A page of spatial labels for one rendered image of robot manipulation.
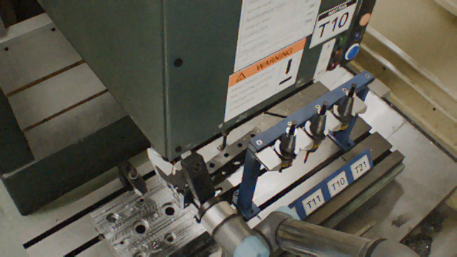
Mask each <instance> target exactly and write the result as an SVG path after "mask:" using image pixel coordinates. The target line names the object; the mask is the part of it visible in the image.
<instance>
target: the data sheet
mask: <svg viewBox="0 0 457 257"><path fill-rule="evenodd" d="M320 1H321V0H243V1H242V7H241V19H240V25H239V31H238V42H237V48H236V60H235V66H234V72H236V71H238V70H239V69H242V68H244V67H246V66H248V65H250V64H252V63H254V62H256V61H258V60H260V59H262V58H265V57H266V56H268V55H270V54H271V53H273V52H275V51H277V50H279V49H281V48H283V47H285V46H287V45H289V44H291V43H293V42H294V41H296V40H299V39H301V38H303V37H305V36H307V35H309V34H311V33H312V32H313V28H314V25H315V22H316V17H317V12H318V8H319V4H320Z"/></svg>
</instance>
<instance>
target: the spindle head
mask: <svg viewBox="0 0 457 257"><path fill-rule="evenodd" d="M242 1H243V0H37V2H38V3H39V4H40V5H41V7H42V8H43V10H44V11H45V12H46V13H47V14H48V15H49V17H50V18H51V20H52V21H53V22H54V23H55V25H56V26H57V27H58V28H59V29H60V30H61V31H62V33H63V34H64V36H65V37H66V38H67V39H68V41H69V42H70V43H71V45H72V46H73V47H74V48H75V49H76V50H77V51H78V53H79V54H80V55H81V58H82V59H83V60H84V61H85V62H86V63H87V65H88V66H89V67H90V69H91V70H92V71H93V72H94V73H95V74H96V75H97V77H98V78H99V79H100V81H101V82H102V83H103V84H104V86H105V87H106V88H107V89H108V90H109V91H110V93H111V95H112V96H113V97H114V98H115V99H116V101H117V102H118V103H119V104H120V106H121V107H122V108H123V109H124V111H125V112H126V113H127V114H128V115H129V116H130V118H131V119H132V120H133V122H134V123H135V124H136V126H137V127H138V128H139V129H140V131H141V132H142V133H143V135H144V136H145V137H146V138H147V139H148V140H149V142H150V143H151V144H152V145H154V148H155V149H156V150H157V151H158V152H159V153H160V155H161V156H162V157H163V158H164V160H165V161H166V162H167V161H171V160H173V159H174V158H176V157H178V156H180V155H182V154H184V153H186V152H187V151H189V150H191V149H193V148H194V147H196V146H198V145H199V144H200V143H203V142H204V141H206V140H208V139H210V138H211V137H213V136H215V135H216V134H218V133H220V132H222V131H225V130H226V129H228V128H230V127H231V126H233V125H235V123H237V122H239V121H241V120H243V119H245V118H246V117H248V116H250V115H251V114H254V113H256V112H257V111H259V110H261V109H263V108H265V107H266V106H268V105H270V104H271V103H272V102H274V101H275V100H277V99H279V98H281V97H282V96H285V95H286V94H289V93H291V92H292V91H294V90H296V89H297V88H299V87H301V86H303V85H304V84H306V83H308V82H309V81H311V80H313V77H314V74H315V70H316V67H317V64H318V60H319V57H320V55H321V50H322V48H323V45H324V44H326V43H327V42H329V41H331V40H333V39H336V40H335V42H334V45H333V48H332V51H331V55H330V57H329V60H328V63H327V65H328V66H327V68H326V72H327V71H328V67H329V65H330V63H331V62H332V61H333V60H334V59H333V58H332V53H333V52H334V50H335V49H336V48H338V47H339V46H337V45H336V41H337V39H338V37H339V36H340V35H341V34H343V33H347V34H348V38H347V39H346V41H345V42H344V43H343V44H342V45H340V46H342V47H343V51H342V53H341V55H340V56H339V57H338V58H337V59H339V65H340V64H341V62H342V58H343V55H344V54H343V53H344V51H345V48H346V45H347V43H348V40H349V37H350V35H351V32H352V29H353V25H354V24H355V21H356V17H357V15H358V10H359V7H360V5H361V2H362V0H358V1H357V2H356V6H355V9H354V13H353V16H352V19H351V23H350V25H349V28H348V29H346V30H344V31H342V32H340V33H338V34H336V35H335V36H332V37H331V38H329V39H326V40H325V41H323V42H321V43H319V44H317V45H315V46H314V47H312V48H309V46H310V43H311V38H312V36H313V32H312V33H311V34H309V35H307V36H305V37H303V38H301V39H299V40H296V41H294V42H293V43H295V42H297V41H300V40H302V39H304V38H306V42H305V45H304V48H303V53H302V56H301V60H300V64H299V67H298V71H297V74H296V80H295V83H294V84H292V85H290V86H289V87H287V88H285V89H282V90H281V91H279V92H277V93H276V94H274V95H272V96H270V97H268V98H267V99H265V100H263V101H260V102H258V103H257V104H256V105H255V106H253V107H251V108H249V109H247V110H246V111H244V112H242V113H241V114H238V115H236V116H234V117H233V118H231V119H229V120H228V121H225V115H226V103H227V96H228V89H229V77H230V76H231V75H233V74H235V73H236V72H238V71H240V70H243V69H245V68H247V67H249V66H251V65H253V64H255V63H257V62H259V61H261V60H262V59H265V58H267V57H269V56H271V55H273V54H274V53H276V52H277V51H280V50H282V49H284V48H286V47H287V46H289V45H291V44H293V43H291V44H289V45H287V46H285V47H283V48H281V49H279V50H277V51H275V52H273V53H271V54H270V55H268V56H266V57H265V58H262V59H260V60H258V61H256V62H254V63H252V64H250V65H248V66H246V67H244V68H242V69H239V70H238V71H236V72H234V66H235V60H236V48H237V42H238V31H239V25H240V19H241V7H242ZM314 27H315V25H314ZM313 30H314V28H313Z"/></svg>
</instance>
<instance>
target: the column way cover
mask: <svg viewBox="0 0 457 257"><path fill-rule="evenodd" d="M5 30H6V34H7V36H8V37H7V38H5V39H1V40H0V89H1V90H2V91H3V93H4V95H5V96H6V99H7V101H8V103H9V105H10V107H11V110H12V112H13V115H14V117H15V119H16V122H17V124H18V127H19V128H20V129H21V131H22V132H23V134H24V136H25V139H26V141H27V144H28V145H29V148H30V150H31V153H32V155H33V157H34V158H35V159H36V161H40V160H41V159H43V158H45V157H47V156H49V155H51V154H53V153H55V152H57V151H58V150H60V149H62V148H64V147H66V146H68V145H70V144H72V143H74V142H76V141H78V140H80V139H82V138H84V137H86V136H88V135H90V134H92V133H94V132H96V131H98V130H100V129H102V128H104V127H106V126H108V125H110V124H112V123H113V122H115V121H117V120H119V119H121V118H123V117H125V116H127V115H128V114H127V113H126V112H125V111H124V109H123V108H122V107H121V106H120V104H119V103H118V102H117V101H116V99H115V98H114V97H113V96H112V95H111V93H110V91H109V90H108V89H107V88H106V87H105V86H104V84H103V83H102V82H101V81H100V79H99V78H98V77H97V75H96V74H95V73H94V72H93V71H92V70H91V69H90V67H89V66H88V65H87V63H86V62H85V61H84V60H83V59H82V58H81V55H80V54H79V53H78V51H77V50H76V49H75V48H74V47H73V46H72V45H71V43H70V42H69V41H68V39H67V38H66V37H65V36H64V34H63V33H62V31H61V30H60V29H59V28H58V27H57V26H56V25H55V23H54V22H53V21H52V20H51V18H50V17H49V15H48V14H47V13H46V12H45V13H42V14H39V15H37V16H35V17H32V18H31V19H28V20H25V21H22V22H20V23H17V24H15V25H13V26H9V27H7V28H5Z"/></svg>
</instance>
